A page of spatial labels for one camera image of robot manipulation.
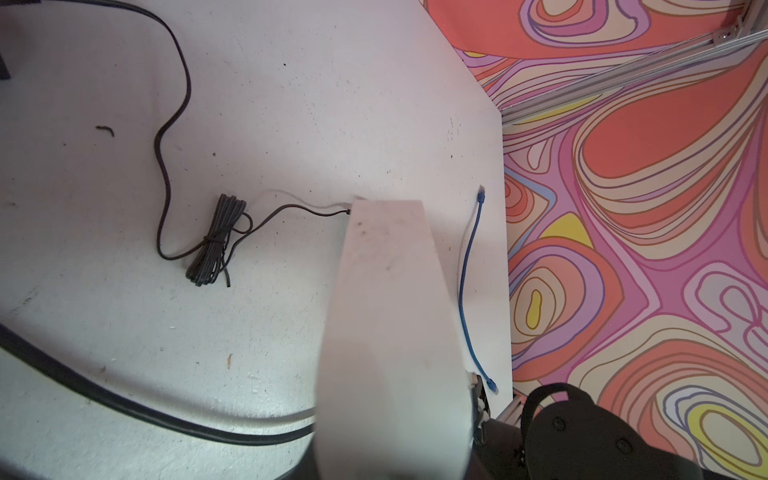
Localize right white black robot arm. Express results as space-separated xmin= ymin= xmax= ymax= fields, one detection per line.
xmin=464 ymin=383 xmax=725 ymax=480

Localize black ethernet cable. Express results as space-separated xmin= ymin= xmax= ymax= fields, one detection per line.
xmin=0 ymin=320 xmax=316 ymax=448

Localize aluminium frame struts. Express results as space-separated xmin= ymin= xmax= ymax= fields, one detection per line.
xmin=501 ymin=1 xmax=767 ymax=127

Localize blue ethernet cable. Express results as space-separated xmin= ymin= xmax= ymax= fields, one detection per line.
xmin=457 ymin=184 xmax=499 ymax=395

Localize white square router box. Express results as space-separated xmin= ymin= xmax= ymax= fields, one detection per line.
xmin=313 ymin=200 xmax=472 ymax=479

